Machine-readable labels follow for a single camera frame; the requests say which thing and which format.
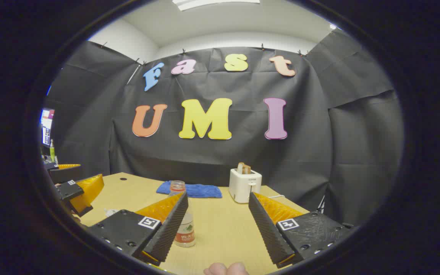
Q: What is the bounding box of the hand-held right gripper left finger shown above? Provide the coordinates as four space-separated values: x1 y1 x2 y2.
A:
86 192 189 267

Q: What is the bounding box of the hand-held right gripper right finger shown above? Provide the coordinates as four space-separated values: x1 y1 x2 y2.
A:
248 192 354 269

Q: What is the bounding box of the clear plastic water bottle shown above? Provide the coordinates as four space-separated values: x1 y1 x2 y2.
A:
168 180 196 248

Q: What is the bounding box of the white toaster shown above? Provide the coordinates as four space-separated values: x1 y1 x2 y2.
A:
229 168 262 204

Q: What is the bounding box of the computer monitor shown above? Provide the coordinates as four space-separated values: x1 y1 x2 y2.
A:
40 108 55 147

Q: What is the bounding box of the blue folded towel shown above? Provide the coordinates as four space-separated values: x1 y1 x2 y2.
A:
156 181 223 199

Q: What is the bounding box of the black backdrop cloth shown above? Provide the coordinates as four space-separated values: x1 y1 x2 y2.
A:
42 29 404 226

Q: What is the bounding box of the ceiling light panel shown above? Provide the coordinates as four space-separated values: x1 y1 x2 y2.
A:
172 0 260 11

